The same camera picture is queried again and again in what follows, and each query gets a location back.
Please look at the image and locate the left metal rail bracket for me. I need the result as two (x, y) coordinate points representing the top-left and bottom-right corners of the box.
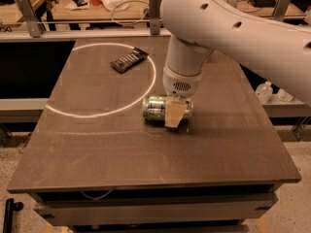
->
(16, 0), (44, 38)

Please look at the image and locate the metal rail bracket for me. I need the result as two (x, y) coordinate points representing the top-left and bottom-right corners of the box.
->
(272, 0), (291, 21)
(16, 0), (44, 38)
(149, 0), (160, 35)

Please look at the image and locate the black floor stand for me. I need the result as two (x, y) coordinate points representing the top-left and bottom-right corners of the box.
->
(2, 198), (23, 233)

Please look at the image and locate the white circle marking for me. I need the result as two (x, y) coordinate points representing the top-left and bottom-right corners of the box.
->
(45, 42), (157, 119)

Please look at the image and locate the clear plastic bottle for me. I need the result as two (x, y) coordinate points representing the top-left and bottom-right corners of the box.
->
(277, 88), (294, 102)
(256, 82), (273, 104)

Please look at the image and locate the white crumpled cloth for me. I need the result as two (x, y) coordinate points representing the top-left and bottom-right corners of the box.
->
(100, 0), (129, 12)

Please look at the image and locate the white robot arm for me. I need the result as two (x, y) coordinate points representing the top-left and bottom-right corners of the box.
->
(160, 0), (311, 106)

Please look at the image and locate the white cable loop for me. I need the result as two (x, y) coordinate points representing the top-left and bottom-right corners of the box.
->
(110, 0), (151, 27)

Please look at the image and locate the right metal rail bracket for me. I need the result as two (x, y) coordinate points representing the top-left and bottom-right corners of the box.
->
(272, 0), (291, 21)

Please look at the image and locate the middle metal rail bracket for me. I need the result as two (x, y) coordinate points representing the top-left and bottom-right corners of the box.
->
(149, 0), (160, 35)

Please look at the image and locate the green soda can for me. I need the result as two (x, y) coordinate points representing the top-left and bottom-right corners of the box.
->
(142, 95), (192, 122)

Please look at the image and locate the black snack bar wrapper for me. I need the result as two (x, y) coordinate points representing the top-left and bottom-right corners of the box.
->
(110, 48), (149, 74)

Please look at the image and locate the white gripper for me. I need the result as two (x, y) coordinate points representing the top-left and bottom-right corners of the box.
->
(162, 65), (203, 128)

